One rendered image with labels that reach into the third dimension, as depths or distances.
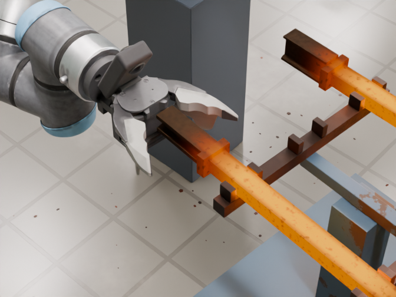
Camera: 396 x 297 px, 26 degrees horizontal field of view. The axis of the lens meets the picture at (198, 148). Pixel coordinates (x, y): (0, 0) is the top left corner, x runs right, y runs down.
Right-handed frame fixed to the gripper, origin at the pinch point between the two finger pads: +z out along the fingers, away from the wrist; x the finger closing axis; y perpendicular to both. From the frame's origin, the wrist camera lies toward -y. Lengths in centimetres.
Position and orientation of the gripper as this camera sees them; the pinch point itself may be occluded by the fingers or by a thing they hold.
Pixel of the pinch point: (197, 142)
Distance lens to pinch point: 110.0
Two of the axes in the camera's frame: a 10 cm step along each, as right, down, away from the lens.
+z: 6.6, 5.4, -5.1
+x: -7.5, 4.8, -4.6
